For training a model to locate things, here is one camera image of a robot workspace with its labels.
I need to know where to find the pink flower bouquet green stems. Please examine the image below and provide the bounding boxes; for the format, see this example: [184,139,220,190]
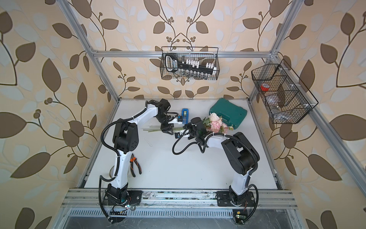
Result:
[144,113,234,134]

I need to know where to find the blue tape dispenser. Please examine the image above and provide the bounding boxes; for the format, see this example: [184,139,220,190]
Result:
[182,108,189,125]

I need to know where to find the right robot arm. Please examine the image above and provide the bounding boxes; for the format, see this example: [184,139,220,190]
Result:
[172,117,260,207]

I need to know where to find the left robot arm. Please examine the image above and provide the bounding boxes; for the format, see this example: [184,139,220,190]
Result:
[100,99,178,205]

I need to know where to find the green plastic tool case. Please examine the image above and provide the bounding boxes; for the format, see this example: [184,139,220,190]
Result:
[209,98,247,129]

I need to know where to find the orange black pliers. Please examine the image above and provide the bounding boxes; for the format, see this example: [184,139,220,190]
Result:
[129,154,143,178]

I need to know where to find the black socket set holder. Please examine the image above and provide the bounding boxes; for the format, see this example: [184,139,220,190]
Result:
[162,53,219,75]

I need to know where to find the red small object in basket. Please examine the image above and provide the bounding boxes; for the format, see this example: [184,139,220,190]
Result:
[260,83,270,92]

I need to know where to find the clear plastic bag in basket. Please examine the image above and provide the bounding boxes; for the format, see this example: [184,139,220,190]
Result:
[265,94,289,120]

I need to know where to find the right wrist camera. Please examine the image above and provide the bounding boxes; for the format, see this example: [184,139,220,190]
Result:
[174,132,181,139]

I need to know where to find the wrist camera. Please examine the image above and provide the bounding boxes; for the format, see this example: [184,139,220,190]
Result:
[177,115,183,123]
[174,132,181,139]

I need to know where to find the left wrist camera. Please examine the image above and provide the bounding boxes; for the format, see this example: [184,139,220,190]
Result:
[177,115,183,123]

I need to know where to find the black wire basket back wall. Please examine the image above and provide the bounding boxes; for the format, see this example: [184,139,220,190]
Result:
[160,45,220,81]

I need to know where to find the black wire basket wall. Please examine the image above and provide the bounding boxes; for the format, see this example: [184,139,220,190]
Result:
[160,45,220,81]
[251,59,318,124]

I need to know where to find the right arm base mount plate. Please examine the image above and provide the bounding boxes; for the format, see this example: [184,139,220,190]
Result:
[215,191,255,208]

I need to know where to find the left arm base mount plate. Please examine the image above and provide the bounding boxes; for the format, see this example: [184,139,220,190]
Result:
[102,190,143,206]

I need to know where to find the black wire basket right wall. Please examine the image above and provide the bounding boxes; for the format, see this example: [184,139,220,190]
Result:
[251,59,318,124]

